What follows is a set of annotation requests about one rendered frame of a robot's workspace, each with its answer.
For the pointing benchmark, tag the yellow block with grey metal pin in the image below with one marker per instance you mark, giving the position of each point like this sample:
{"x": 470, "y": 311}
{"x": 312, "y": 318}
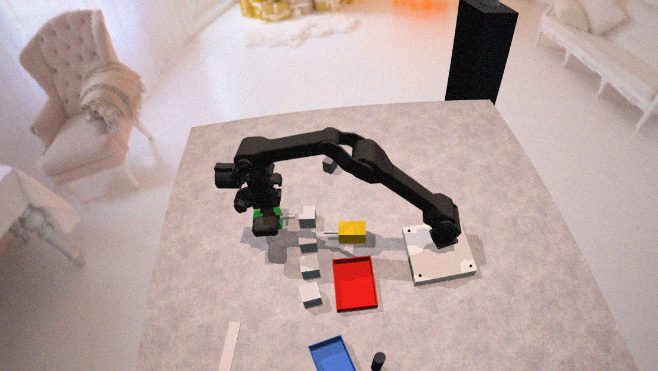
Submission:
{"x": 350, "y": 232}

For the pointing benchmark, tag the red tray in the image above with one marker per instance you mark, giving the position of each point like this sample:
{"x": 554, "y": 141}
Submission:
{"x": 354, "y": 284}

